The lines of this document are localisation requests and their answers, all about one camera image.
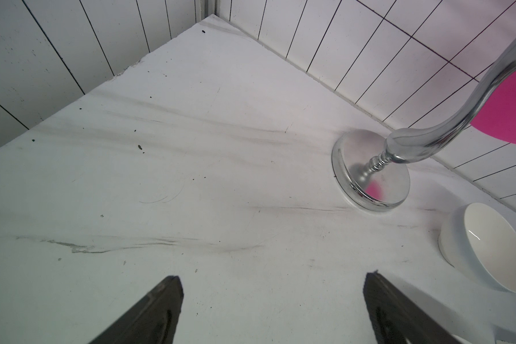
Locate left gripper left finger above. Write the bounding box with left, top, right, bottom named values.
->
left=92, top=276, right=184, bottom=344

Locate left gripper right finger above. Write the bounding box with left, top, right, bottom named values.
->
left=363, top=271, right=459, bottom=344

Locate white ceramic bowl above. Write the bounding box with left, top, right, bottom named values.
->
left=438, top=203, right=516, bottom=294

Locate chrome hook stand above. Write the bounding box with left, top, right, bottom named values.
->
left=331, top=38, right=516, bottom=212

